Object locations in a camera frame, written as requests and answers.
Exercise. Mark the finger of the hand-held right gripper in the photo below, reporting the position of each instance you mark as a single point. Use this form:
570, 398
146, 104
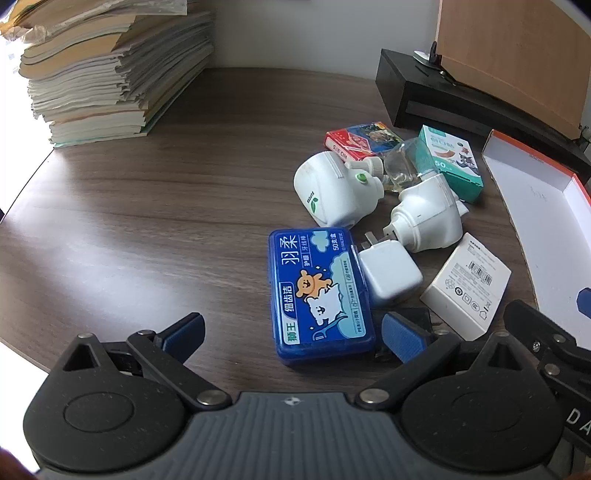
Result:
535, 325
585, 302

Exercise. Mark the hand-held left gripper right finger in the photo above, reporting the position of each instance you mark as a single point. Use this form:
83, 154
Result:
401, 338

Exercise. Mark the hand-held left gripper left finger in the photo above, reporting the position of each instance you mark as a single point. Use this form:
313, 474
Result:
184, 333

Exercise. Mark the white wall charger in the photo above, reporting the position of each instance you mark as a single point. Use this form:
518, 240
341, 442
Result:
390, 274

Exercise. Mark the small white product box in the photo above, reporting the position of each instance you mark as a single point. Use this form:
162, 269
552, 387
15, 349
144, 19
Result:
466, 286

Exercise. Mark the blue dental floss box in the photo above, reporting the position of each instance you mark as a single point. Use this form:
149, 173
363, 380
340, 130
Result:
314, 295

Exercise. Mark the orange-edged white cardboard box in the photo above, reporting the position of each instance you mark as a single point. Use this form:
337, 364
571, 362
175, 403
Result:
531, 207

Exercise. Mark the white heater with glass bottle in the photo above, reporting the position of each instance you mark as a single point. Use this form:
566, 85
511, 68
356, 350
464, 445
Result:
429, 217

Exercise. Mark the white mosquito repellent heater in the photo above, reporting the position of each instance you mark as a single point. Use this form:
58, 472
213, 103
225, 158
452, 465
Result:
323, 194

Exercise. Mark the small clear white-capped bottle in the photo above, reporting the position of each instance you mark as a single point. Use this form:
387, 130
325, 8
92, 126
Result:
364, 165

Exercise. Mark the teal bandage box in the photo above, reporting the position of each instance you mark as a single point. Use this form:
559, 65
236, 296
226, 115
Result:
455, 161

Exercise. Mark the red playing card box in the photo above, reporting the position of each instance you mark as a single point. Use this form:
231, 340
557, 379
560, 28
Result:
364, 138

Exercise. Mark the black monitor riser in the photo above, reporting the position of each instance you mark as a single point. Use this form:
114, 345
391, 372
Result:
406, 92

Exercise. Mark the wooden book stand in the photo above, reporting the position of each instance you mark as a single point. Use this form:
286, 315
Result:
508, 55

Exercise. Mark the stack of books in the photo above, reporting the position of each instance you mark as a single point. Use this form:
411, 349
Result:
92, 69

